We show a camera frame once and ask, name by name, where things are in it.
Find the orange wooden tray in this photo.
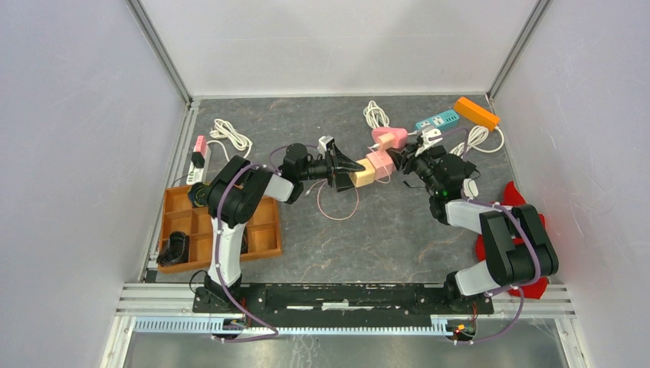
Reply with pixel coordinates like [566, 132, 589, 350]
[157, 186, 282, 274]

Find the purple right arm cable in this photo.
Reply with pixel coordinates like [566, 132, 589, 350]
[436, 126, 543, 345]

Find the orange power strip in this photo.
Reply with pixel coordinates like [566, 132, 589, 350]
[453, 97, 501, 131]

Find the pink triangular power strip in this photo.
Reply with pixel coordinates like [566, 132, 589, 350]
[371, 126, 409, 150]

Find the white square plug adapter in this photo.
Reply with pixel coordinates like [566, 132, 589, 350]
[461, 179, 479, 199]

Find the white coiled cable top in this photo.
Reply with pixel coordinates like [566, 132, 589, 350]
[449, 124, 506, 159]

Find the white cable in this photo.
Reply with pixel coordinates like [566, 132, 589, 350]
[362, 100, 419, 137]
[449, 124, 506, 159]
[208, 118, 254, 159]

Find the dark rolled cloth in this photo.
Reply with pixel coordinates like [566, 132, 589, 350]
[188, 182, 210, 209]

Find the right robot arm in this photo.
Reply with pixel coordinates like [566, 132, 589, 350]
[388, 146, 559, 313]

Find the white power strip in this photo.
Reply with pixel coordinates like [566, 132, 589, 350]
[185, 142, 212, 185]

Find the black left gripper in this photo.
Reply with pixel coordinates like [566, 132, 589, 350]
[297, 143, 364, 192]

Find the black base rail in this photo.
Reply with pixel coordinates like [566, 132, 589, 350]
[192, 283, 494, 330]

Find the pink thin cord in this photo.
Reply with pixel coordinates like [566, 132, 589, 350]
[304, 147, 395, 222]

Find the black rolled cloth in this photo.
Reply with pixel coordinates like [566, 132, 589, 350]
[156, 232, 189, 267]

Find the pink cube adapter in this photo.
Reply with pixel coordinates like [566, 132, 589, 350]
[366, 150, 395, 180]

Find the pink plug adapter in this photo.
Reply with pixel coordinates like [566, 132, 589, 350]
[193, 135, 207, 156]

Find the red cloth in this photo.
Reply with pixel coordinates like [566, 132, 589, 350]
[474, 181, 549, 300]

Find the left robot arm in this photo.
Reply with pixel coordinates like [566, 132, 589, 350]
[205, 136, 364, 313]

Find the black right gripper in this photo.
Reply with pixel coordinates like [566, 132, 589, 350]
[388, 141, 442, 195]

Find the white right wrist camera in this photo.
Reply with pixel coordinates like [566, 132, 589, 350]
[415, 127, 442, 156]

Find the beige cube adapter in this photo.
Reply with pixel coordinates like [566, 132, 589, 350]
[350, 158, 376, 188]

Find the salmon usb charger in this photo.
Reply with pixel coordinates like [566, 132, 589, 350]
[376, 133, 396, 150]

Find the teal power strip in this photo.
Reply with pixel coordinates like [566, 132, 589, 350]
[415, 110, 460, 131]

